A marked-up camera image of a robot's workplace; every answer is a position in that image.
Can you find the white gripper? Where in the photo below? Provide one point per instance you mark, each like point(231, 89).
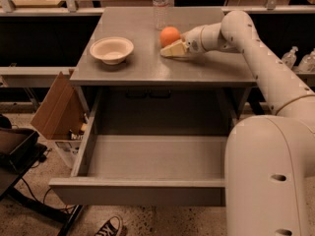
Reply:
point(193, 39)

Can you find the orange fruit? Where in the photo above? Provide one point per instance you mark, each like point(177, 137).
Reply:
point(168, 35)

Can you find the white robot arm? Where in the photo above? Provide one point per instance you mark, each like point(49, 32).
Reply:
point(267, 157)

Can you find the open grey top drawer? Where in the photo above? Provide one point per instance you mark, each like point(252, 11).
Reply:
point(154, 148)

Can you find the clear plastic water bottle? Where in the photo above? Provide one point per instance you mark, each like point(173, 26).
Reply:
point(160, 9)

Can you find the beige paper bowl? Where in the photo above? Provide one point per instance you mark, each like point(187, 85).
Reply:
point(112, 50)

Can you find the clear sanitizer pump bottle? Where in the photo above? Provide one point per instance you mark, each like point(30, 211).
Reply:
point(289, 58)

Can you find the brown cardboard box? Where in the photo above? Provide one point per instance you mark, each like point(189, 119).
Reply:
point(61, 113)

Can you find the white box with labels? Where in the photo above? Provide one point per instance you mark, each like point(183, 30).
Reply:
point(67, 150)

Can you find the dark tray on stand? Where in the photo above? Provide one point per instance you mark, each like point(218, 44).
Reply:
point(14, 145)

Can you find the black and white sneaker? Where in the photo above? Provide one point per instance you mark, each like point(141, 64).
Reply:
point(112, 227)

